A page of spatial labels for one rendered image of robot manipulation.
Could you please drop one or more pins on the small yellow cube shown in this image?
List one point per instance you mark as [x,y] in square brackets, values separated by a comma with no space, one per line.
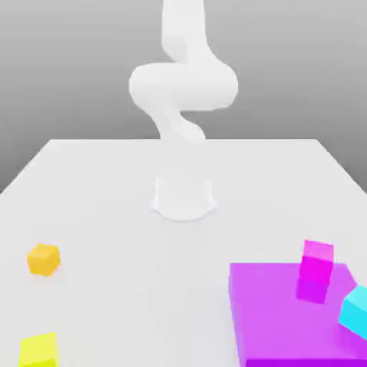
[38,350]

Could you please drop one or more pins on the small magenta cube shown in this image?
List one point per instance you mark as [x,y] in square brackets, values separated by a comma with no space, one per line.
[314,272]

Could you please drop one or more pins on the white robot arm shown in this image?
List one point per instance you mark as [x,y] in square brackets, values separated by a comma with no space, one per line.
[183,86]

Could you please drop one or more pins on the small orange cube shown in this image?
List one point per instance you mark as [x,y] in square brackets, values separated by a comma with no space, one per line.
[43,259]

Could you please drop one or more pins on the small cyan cube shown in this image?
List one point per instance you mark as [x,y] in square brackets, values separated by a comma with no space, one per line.
[355,311]

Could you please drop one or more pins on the large purple box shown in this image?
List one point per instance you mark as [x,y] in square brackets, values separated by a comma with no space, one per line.
[269,315]

